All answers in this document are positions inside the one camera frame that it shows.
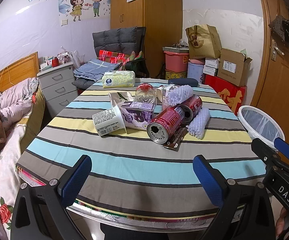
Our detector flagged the white paper cup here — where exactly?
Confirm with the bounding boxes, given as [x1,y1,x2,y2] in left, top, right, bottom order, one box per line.
[92,106,127,137]

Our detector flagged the navy glasses case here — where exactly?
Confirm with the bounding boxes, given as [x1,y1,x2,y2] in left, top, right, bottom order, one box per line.
[168,78,199,87]

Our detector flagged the brown paper bag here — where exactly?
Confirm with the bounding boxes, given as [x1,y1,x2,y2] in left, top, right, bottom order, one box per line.
[186,24,222,59]

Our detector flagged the stacked white small boxes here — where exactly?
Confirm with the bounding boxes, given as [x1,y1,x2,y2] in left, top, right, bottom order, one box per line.
[203,58,219,76]

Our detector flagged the folded blue blanket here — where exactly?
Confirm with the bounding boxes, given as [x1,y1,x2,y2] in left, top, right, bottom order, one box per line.
[73,59,120,82]

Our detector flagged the clear cola bottle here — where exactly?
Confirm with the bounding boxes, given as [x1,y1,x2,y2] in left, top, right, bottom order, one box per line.
[135,83,157,105]

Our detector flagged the pink plastic bucket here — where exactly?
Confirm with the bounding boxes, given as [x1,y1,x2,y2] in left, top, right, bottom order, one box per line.
[164,51,189,73]

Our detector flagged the red milk can front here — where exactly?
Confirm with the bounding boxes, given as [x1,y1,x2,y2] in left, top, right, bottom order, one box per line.
[147,106,185,144]

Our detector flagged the wooden door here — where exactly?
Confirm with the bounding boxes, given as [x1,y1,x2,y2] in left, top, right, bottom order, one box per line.
[251,0,289,143]

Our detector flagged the striped tablecloth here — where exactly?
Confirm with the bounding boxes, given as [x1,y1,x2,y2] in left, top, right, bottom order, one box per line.
[17,82,265,232]

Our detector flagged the dark bag on door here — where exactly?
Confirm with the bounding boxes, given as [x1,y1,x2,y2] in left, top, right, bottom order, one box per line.
[269,15,289,47]

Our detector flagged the open cardboard box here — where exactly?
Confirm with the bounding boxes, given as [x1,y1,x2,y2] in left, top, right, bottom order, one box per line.
[217,48,252,87]

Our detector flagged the white paper bag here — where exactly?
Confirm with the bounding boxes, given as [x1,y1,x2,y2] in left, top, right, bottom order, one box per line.
[109,91,134,107]

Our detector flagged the brown snack wrapper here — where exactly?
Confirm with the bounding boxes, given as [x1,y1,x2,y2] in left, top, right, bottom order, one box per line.
[163,126,188,152]

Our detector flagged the wooden headboard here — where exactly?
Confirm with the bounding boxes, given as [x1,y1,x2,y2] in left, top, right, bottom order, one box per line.
[0,51,39,92]

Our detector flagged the red plaid blanket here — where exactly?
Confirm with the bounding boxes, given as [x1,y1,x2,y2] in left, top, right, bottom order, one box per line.
[98,50,144,70]

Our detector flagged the right hand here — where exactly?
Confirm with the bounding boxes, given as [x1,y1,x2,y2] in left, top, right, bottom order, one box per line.
[275,207,288,239]

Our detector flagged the yellow tin box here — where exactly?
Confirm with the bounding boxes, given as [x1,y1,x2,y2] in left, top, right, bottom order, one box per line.
[165,70,187,80]

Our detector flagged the cartoon couple wall sticker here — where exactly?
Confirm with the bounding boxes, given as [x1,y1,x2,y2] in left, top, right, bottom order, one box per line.
[70,0,102,22]

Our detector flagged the wooden wardrobe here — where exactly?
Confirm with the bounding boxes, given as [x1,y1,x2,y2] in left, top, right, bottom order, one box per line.
[110,0,183,78]

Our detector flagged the door handle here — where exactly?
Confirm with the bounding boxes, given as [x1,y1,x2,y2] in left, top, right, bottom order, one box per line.
[270,39,285,62]

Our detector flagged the white trash bin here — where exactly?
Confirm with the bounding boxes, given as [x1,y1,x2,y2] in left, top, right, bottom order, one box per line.
[238,105,285,152]

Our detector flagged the red milk can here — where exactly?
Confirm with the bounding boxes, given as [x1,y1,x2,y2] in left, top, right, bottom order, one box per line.
[147,106,185,144]
[179,95,202,124]

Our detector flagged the tissue pack yellow green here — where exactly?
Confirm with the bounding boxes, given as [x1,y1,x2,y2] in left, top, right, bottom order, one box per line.
[102,70,135,88]

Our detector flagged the red gift box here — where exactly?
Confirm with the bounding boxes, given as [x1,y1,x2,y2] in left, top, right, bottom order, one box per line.
[205,74,247,115]

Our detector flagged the white foam net front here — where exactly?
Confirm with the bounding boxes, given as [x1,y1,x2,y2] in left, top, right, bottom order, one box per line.
[187,107,211,139]

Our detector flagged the grey cushioned chair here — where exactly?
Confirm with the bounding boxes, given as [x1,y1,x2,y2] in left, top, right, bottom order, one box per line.
[92,27,149,77]

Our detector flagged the purple yogurt carton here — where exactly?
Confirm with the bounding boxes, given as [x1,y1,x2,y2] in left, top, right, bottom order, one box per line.
[119,101,155,131]

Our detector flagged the white foam net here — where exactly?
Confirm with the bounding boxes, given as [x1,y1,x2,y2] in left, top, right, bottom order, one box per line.
[187,107,211,139]
[167,85,193,106]

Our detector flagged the grey drawer cabinet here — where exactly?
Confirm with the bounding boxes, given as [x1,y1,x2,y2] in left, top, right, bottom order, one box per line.
[37,62,78,118]

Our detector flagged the light blue round container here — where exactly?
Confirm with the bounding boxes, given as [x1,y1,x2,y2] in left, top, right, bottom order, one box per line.
[187,62,204,83]

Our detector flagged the bed with floral quilt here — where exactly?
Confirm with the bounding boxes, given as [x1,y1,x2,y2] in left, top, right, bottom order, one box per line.
[0,77,45,239]

